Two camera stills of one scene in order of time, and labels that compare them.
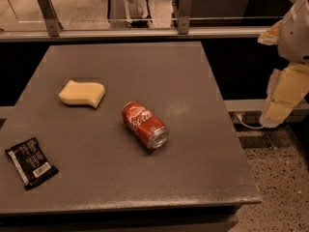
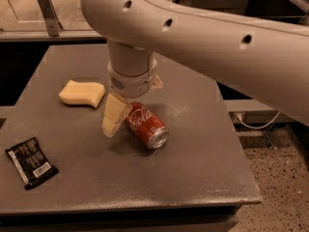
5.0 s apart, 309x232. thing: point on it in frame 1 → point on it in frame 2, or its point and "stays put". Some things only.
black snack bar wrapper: x=31 y=161 stays put
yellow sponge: x=83 y=93 stays put
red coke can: x=145 y=126 stays put
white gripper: x=294 y=38 → x=131 y=85
